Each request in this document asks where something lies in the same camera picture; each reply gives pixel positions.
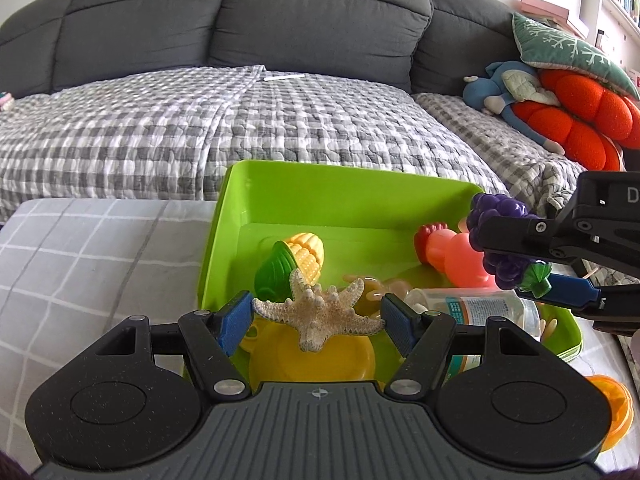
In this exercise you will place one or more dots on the blue plush monkey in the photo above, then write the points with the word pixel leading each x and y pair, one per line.
pixel 492 85

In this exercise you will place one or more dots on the orange toy lid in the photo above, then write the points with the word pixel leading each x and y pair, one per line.
pixel 612 410

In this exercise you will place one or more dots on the pink rubber toy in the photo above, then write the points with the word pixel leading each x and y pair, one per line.
pixel 450 255

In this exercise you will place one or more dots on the orange pumpkin cushion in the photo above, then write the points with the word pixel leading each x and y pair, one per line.
pixel 575 135
pixel 595 105

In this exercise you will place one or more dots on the clear cotton swab container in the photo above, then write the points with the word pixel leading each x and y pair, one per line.
pixel 480 307

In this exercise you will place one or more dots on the yellow toy bowl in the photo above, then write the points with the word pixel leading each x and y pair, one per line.
pixel 340 360

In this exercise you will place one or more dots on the purple toy grapes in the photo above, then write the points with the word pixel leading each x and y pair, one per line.
pixel 500 206

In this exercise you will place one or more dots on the tan rubber octopus toy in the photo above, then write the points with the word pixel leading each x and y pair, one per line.
pixel 395 287

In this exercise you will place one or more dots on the pink box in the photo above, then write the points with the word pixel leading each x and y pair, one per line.
pixel 550 10

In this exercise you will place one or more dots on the yellow toy corn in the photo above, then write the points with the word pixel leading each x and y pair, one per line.
pixel 305 255

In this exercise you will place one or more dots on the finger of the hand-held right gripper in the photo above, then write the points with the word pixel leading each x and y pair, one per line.
pixel 510 237
pixel 570 292

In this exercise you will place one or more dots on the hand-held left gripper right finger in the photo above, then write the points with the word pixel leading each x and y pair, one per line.
pixel 400 325

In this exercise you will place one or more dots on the green plastic box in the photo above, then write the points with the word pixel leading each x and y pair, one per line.
pixel 325 200

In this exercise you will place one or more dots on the small pink object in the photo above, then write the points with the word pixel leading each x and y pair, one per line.
pixel 5 100

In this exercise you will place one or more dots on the white starfish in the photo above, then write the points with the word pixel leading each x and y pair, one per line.
pixel 315 315

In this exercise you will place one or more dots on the green snowflake pillow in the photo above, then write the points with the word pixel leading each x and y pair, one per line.
pixel 565 45

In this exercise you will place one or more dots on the grey checked quilt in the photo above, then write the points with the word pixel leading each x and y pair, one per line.
pixel 500 145
pixel 150 130

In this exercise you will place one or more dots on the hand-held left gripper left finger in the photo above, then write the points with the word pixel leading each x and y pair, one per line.
pixel 235 322

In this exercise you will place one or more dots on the light grey grid cloth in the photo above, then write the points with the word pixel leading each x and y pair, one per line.
pixel 75 270

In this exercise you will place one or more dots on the white pen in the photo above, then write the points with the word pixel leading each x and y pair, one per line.
pixel 282 78

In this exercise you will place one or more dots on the dark grey sofa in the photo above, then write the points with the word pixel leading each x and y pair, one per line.
pixel 300 20

